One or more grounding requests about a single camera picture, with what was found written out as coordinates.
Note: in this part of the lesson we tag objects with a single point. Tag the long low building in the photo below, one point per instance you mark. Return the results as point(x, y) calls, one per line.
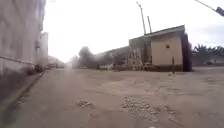
point(113, 58)

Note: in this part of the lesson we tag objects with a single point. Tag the dark tree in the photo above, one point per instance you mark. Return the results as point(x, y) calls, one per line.
point(85, 56)

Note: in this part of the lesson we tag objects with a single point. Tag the grey-brown dirt road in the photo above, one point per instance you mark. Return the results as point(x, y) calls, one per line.
point(100, 90)

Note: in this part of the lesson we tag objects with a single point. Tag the tall leaning pole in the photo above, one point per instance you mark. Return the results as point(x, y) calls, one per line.
point(142, 20)

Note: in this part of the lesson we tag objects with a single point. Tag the short pole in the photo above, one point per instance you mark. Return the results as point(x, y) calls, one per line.
point(149, 25)

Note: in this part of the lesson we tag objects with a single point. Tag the cream building with dark roof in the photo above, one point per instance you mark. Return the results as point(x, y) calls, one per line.
point(166, 50)

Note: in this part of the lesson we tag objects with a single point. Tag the grey kerb strip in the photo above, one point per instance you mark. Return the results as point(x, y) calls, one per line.
point(20, 88)

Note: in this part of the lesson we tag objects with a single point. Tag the row of trees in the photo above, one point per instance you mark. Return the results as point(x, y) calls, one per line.
point(208, 53)

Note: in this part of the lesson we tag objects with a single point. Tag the tall grey building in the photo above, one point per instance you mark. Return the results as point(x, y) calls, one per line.
point(16, 33)

